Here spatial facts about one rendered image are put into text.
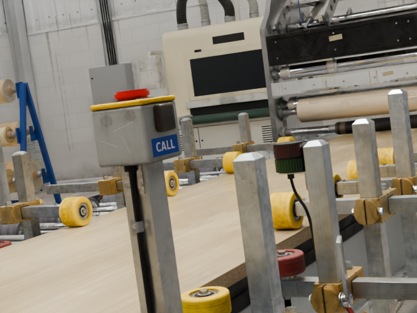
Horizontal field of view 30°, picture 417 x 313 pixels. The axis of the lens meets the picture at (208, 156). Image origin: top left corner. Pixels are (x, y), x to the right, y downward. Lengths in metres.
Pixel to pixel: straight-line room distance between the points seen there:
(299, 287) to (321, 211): 0.17
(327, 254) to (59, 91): 10.94
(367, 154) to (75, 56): 10.57
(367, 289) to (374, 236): 0.22
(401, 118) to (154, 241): 1.01
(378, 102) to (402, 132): 2.18
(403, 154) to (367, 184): 0.25
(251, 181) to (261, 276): 0.14
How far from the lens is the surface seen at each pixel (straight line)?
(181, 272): 1.42
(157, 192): 0.87
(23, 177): 2.29
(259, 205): 1.09
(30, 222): 2.30
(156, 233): 0.87
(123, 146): 0.85
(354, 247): 2.06
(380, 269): 1.59
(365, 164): 1.55
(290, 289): 1.44
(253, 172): 1.09
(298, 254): 1.42
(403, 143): 1.79
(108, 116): 0.86
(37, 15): 12.40
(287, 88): 4.13
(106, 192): 2.59
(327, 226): 1.33
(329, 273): 1.35
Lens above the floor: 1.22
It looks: 5 degrees down
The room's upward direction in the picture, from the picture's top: 7 degrees counter-clockwise
